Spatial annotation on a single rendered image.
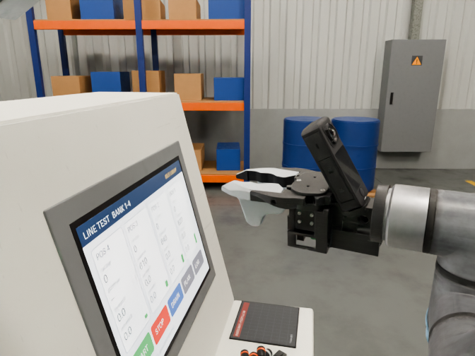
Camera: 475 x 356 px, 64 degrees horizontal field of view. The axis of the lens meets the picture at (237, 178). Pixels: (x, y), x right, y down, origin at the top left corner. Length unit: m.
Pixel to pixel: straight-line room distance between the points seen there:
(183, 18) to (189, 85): 0.83
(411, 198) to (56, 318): 0.42
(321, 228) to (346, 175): 0.07
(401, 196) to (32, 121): 0.44
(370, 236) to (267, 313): 0.64
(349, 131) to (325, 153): 4.31
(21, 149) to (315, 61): 6.14
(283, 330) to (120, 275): 0.53
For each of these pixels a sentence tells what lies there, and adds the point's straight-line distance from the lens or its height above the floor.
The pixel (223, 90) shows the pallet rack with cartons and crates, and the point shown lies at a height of 1.35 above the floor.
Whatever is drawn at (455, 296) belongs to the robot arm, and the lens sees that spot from 0.49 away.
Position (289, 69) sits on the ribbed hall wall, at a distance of 6.40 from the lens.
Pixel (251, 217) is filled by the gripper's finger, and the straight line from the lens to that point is 0.52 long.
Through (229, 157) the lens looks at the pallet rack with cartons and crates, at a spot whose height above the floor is 0.42.
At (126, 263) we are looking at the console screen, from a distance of 0.62.
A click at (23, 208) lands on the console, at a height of 1.46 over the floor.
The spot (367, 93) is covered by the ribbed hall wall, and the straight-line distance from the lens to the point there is 6.68.
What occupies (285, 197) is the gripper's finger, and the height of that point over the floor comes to 1.46.
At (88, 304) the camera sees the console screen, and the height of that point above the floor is 1.32.
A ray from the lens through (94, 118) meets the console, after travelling 0.62.
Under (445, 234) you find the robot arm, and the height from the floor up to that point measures 1.44.
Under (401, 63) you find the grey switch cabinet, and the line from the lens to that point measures 6.49.
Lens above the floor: 1.60
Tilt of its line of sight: 16 degrees down
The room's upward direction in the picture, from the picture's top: straight up
